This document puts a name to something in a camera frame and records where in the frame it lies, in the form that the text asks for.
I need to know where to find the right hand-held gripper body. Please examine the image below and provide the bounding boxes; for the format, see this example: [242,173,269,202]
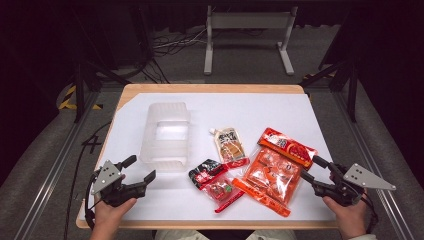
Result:
[312,162,397,207]

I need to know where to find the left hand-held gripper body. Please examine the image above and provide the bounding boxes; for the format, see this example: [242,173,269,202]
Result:
[91,159,148,208]

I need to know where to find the clear plastic container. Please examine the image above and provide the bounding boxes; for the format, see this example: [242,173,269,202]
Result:
[139,101,192,173]

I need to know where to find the large orange snack bag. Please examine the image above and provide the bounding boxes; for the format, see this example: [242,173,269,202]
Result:
[231,127,319,218]

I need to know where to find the small black red snack packet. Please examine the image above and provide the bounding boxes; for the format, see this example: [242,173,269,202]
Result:
[188,158,246,214]

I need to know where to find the person's left hand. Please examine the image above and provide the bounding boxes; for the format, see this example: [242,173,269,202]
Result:
[93,196,138,234]

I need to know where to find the person's right hand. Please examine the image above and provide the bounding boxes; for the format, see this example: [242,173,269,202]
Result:
[322,194,370,240]

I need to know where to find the black metal stand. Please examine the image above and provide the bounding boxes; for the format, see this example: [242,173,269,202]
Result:
[71,59,132,123]
[299,56,360,123]

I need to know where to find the white table mat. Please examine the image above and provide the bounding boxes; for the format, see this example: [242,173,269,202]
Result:
[79,92,336,222]

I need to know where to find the beige spouted sauce pouch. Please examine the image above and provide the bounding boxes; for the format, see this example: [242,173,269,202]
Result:
[208,127,251,170]

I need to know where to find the yellow black floor tape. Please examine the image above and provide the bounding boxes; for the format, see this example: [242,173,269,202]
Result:
[57,84,103,111]

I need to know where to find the white metal stand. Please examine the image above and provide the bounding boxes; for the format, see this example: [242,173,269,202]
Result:
[203,4,299,76]

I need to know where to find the right hand-held gripper cable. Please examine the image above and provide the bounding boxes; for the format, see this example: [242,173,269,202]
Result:
[361,194,380,235]

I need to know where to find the hand-held gripper cable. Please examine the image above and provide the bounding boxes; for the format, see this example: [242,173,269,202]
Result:
[361,194,380,235]
[62,121,112,240]

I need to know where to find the aluminium floor rail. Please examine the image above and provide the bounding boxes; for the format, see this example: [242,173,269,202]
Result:
[13,89,101,240]
[332,90,415,240]

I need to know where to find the left hand-held gripper cable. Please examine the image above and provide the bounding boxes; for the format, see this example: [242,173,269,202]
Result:
[62,121,112,240]

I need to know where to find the bundle of floor cables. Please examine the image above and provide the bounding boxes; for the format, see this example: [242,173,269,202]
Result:
[152,27,208,57]

